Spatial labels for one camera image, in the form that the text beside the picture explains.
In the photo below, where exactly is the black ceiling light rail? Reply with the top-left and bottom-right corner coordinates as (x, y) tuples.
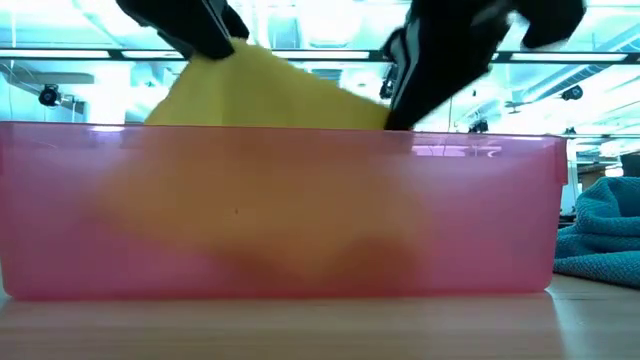
(0, 48), (640, 64)

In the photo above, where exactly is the blue microfiber towel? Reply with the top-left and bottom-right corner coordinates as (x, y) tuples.
(552, 175), (640, 291)

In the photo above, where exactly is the yellow microfiber towel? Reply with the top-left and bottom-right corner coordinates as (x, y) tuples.
(97, 37), (434, 294)

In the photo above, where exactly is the pink translucent plastic bin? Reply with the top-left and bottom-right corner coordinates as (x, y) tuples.
(0, 121), (570, 302)

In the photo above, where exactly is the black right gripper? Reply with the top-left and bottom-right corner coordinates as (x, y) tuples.
(382, 0), (586, 132)

